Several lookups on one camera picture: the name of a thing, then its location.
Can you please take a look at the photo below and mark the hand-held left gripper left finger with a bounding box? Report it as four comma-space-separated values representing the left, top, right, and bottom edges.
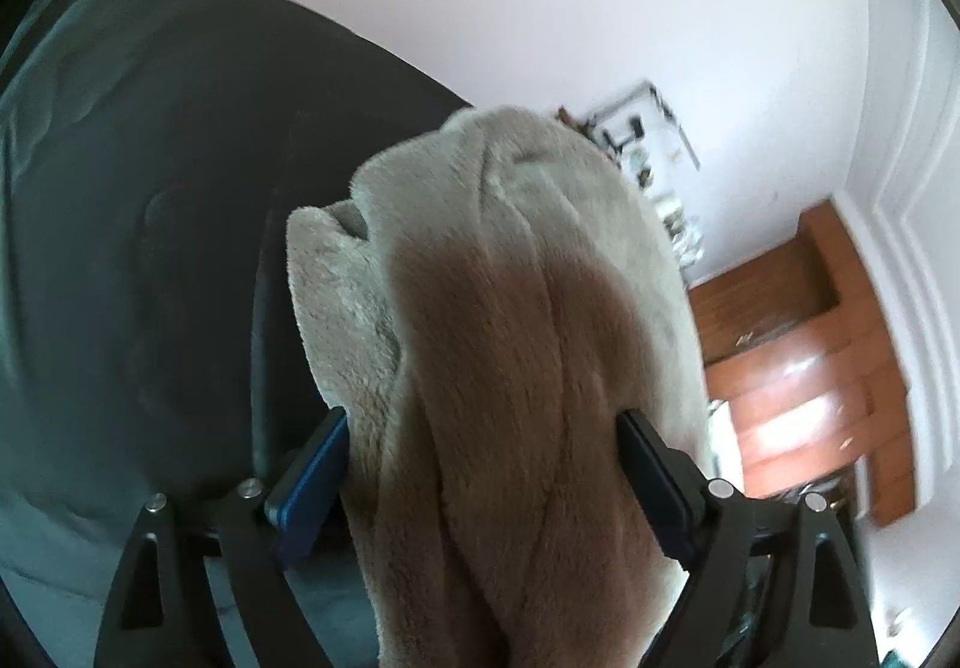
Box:
94, 405, 352, 668

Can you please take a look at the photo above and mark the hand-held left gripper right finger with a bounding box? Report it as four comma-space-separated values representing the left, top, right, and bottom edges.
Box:
615, 407, 882, 668

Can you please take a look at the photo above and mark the beige fluffy towel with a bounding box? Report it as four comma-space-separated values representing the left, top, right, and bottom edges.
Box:
285, 104, 710, 668

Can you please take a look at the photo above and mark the dark bed blanket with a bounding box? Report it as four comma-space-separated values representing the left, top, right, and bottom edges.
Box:
0, 0, 481, 668

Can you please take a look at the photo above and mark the black desk lamp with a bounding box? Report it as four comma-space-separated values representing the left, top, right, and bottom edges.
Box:
592, 82, 702, 170

